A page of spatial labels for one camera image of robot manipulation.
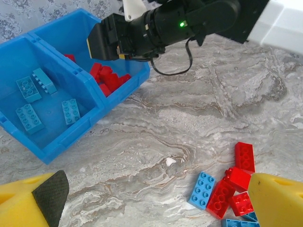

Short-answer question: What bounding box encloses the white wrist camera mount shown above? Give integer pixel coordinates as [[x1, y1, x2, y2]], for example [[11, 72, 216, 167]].
[[122, 0, 145, 22]]

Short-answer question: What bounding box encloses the red two-by-two lego brick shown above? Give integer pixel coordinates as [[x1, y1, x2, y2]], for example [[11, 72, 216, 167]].
[[229, 192, 254, 217]]

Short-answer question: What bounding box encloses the blue plastic bin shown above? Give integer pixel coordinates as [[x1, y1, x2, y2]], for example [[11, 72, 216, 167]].
[[0, 33, 106, 166], [28, 8, 151, 114]]

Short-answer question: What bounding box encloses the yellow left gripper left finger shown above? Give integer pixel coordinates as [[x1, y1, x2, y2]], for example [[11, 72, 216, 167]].
[[0, 170, 70, 227]]

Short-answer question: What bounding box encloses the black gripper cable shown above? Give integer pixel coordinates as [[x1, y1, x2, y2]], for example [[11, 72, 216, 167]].
[[149, 37, 193, 77]]

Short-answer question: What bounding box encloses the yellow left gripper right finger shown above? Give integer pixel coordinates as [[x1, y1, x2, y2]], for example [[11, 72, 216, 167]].
[[247, 172, 303, 227]]

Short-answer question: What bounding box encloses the blue two-by-four lego brick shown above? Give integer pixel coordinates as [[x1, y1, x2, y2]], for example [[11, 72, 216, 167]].
[[16, 77, 42, 104], [62, 98, 81, 126], [32, 68, 58, 95], [187, 171, 216, 211], [16, 104, 45, 135]]

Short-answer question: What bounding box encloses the red two-by-four lego brick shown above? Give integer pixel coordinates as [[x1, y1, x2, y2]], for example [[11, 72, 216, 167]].
[[234, 141, 256, 175], [206, 179, 237, 220]]

